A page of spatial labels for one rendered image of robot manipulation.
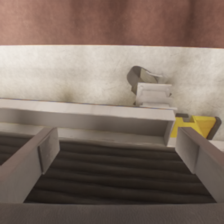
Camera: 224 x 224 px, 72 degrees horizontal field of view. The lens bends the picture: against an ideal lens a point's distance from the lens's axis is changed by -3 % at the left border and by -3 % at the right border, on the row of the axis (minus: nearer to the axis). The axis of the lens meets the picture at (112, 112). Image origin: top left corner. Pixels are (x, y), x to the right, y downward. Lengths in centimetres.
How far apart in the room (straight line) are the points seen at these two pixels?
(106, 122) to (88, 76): 41
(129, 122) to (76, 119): 20
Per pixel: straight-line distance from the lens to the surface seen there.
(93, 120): 60
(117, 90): 95
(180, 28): 84
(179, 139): 17
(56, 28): 89
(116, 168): 54
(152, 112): 52
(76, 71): 94
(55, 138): 16
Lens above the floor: 80
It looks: 50 degrees down
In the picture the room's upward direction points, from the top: 169 degrees counter-clockwise
